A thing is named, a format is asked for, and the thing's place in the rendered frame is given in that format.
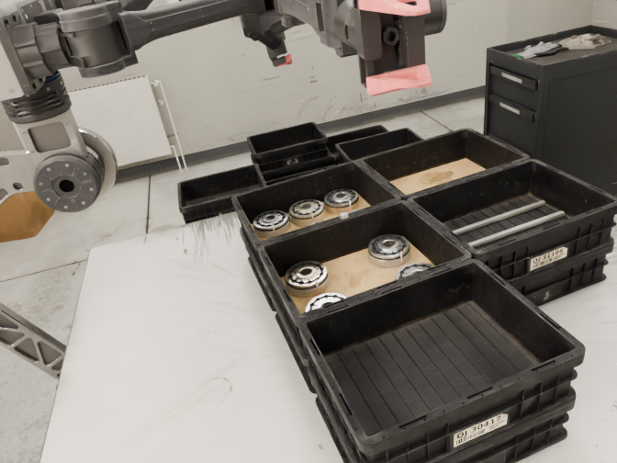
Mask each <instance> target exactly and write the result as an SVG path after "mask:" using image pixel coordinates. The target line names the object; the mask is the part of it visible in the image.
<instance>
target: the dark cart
mask: <svg viewBox="0 0 617 463"><path fill-rule="evenodd" d="M586 34H590V36H596V35H597V34H601V35H602V36H603V37H606V39H608V40H610V41H611V43H609V44H605V45H601V46H596V47H595V48H594V50H568V51H557V52H556V54H549V55H542V56H535V57H532V58H528V59H523V58H521V57H518V56H514V54H518V53H521V52H524V48H525V47H526V46H529V45H533V46H534V47H535V46H537V45H538V43H539V42H540V41H542V42H543V43H544V44H543V45H545V44H546V43H548V42H552V44H554V43H556V44H557V43H558V42H559V41H561V40H564V39H566V38H570V37H571V36H573V35H577V36H580V35H586ZM483 134H484V135H486V136H488V137H490V138H492V139H494V140H496V141H499V142H501V143H503V144H506V145H508V146H510V147H511V148H513V149H515V150H517V151H519V152H523V153H525V154H527V155H529V156H530V159H536V160H539V161H541V162H543V163H545V164H548V165H551V166H553V167H554V168H556V169H558V170H560V171H562V172H565V173H567V174H569V175H572V176H574V177H575V178H577V179H580V180H582V181H584V182H586V183H588V184H590V185H592V186H595V187H597V188H599V189H601V190H603V191H605V192H607V193H610V194H612V195H614V196H616V197H617V29H614V28H605V27H600V26H594V25H588V26H585V27H580V28H572V29H569V30H564V31H560V32H556V33H552V34H547V35H543V36H539V37H535V38H530V39H527V40H519V41H514V42H510V43H506V44H501V45H498V46H493V47H489V48H487V60H486V84H485V107H484V130H483Z"/></svg>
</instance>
